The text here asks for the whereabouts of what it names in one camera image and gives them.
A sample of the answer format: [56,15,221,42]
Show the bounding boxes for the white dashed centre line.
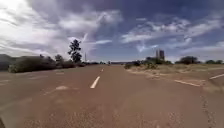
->
[89,67,105,90]

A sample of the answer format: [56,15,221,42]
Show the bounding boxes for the reddish brown asphalt road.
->
[0,63,224,128]

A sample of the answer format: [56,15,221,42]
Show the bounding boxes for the tall dark tree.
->
[67,39,83,64]

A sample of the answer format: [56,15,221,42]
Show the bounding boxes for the distant tall building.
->
[155,49,166,61]

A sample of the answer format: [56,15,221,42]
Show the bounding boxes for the dry grass verge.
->
[123,63,224,94]

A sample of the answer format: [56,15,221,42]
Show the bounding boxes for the distant row of trees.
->
[131,55,224,66]

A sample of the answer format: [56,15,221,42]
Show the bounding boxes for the row of green bushes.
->
[7,54,86,74]

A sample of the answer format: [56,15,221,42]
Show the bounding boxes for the white painted edge line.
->
[173,73,224,88]

